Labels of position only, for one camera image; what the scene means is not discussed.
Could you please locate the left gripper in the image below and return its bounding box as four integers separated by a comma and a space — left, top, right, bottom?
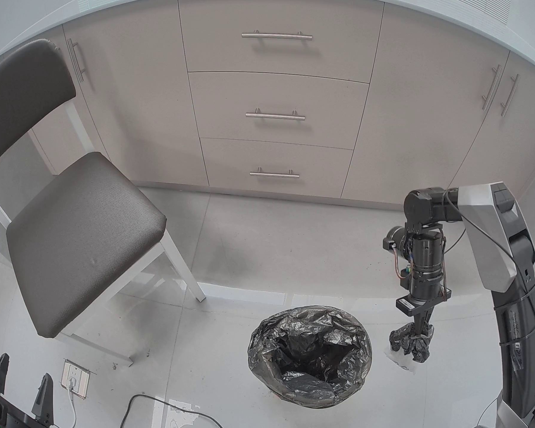
0, 353, 57, 428

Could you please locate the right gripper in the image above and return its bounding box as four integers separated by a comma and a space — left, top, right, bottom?
396, 234, 454, 336

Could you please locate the black plastic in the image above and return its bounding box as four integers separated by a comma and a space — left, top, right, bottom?
389, 321, 436, 364

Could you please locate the black plastic bag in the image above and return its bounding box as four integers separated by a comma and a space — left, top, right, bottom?
248, 305, 373, 409

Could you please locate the grey padded white-framed chair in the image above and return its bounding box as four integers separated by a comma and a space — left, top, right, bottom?
0, 38, 207, 366

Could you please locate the beige cabinet with drawers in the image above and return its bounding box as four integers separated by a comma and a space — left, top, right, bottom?
27, 0, 535, 209

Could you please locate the white countertop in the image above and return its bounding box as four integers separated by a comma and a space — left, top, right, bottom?
0, 0, 535, 75

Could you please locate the white cable with plug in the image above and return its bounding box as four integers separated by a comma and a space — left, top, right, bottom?
64, 378, 79, 427

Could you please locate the black cable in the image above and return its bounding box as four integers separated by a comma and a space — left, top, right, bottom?
441, 188, 518, 267
123, 394, 224, 428

